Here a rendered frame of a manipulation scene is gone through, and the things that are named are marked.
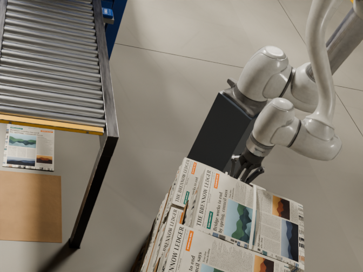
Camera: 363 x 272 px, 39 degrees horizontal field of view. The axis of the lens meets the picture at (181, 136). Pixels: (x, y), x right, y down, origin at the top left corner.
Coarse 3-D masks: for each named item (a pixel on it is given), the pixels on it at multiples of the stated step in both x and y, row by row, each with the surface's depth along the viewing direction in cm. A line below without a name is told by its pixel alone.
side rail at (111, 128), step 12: (96, 0) 292; (96, 12) 282; (96, 24) 273; (96, 36) 264; (108, 60) 251; (108, 72) 244; (108, 84) 237; (108, 96) 231; (108, 108) 224; (108, 120) 218; (108, 132) 213; (108, 144) 215; (108, 156) 220
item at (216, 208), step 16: (208, 176) 173; (224, 176) 176; (208, 192) 168; (224, 192) 170; (240, 192) 174; (192, 208) 174; (208, 208) 163; (224, 208) 165; (240, 208) 168; (192, 224) 159; (208, 224) 158; (224, 224) 160; (240, 224) 163; (224, 240) 156; (240, 240) 158
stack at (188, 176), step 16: (192, 160) 214; (176, 176) 216; (192, 176) 206; (176, 192) 197; (192, 192) 200; (160, 208) 227; (176, 208) 191; (160, 224) 204; (160, 240) 189; (144, 256) 223; (160, 256) 172
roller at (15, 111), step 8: (0, 112) 202; (8, 112) 203; (16, 112) 204; (24, 112) 205; (32, 112) 206; (40, 112) 208; (48, 112) 210; (48, 120) 209; (56, 120) 210; (64, 120) 211; (72, 120) 212; (80, 120) 213; (88, 120) 214; (96, 120) 216; (104, 120) 218; (104, 128) 217
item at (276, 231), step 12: (264, 192) 178; (264, 204) 173; (276, 204) 175; (288, 204) 177; (264, 216) 169; (276, 216) 171; (288, 216) 172; (300, 216) 174; (264, 228) 165; (276, 228) 166; (288, 228) 168; (300, 228) 170; (264, 240) 161; (276, 240) 163; (288, 240) 164; (300, 240) 166; (264, 252) 157; (276, 252) 159; (288, 252) 161; (300, 252) 162; (288, 264) 158; (300, 264) 159
